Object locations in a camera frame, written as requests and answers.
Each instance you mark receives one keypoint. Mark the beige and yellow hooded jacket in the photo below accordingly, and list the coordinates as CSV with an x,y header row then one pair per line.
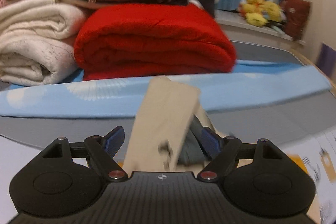
x,y
162,119

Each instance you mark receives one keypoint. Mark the red folded blanket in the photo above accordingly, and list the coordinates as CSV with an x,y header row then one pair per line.
x,y
155,40

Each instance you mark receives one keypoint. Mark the cream folded blanket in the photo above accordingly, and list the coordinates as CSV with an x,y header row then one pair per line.
x,y
34,43

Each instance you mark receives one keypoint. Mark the yellow plush toy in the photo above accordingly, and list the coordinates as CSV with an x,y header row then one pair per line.
x,y
273,10
253,18

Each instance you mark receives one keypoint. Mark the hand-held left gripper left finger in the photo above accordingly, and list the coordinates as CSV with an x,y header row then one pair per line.
x,y
115,138

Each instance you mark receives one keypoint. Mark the window sill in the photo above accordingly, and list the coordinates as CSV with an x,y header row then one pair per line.
x,y
252,32

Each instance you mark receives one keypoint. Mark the light blue mat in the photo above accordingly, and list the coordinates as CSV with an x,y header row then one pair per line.
x,y
249,87

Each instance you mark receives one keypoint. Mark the grey printed bed sheet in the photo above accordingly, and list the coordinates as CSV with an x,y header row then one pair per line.
x,y
275,121

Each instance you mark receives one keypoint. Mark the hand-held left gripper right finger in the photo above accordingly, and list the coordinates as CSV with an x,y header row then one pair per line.
x,y
210,140

